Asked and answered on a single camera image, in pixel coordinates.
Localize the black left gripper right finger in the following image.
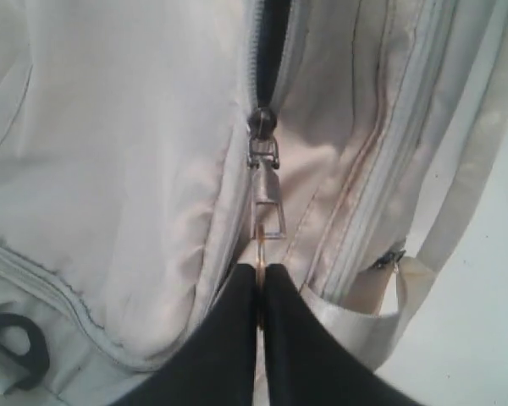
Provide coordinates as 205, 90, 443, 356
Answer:
261, 264, 418, 405

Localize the beige fabric duffel bag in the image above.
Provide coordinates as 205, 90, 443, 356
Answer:
0, 1, 508, 405

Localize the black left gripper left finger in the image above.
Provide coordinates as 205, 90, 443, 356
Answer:
117, 264, 257, 406

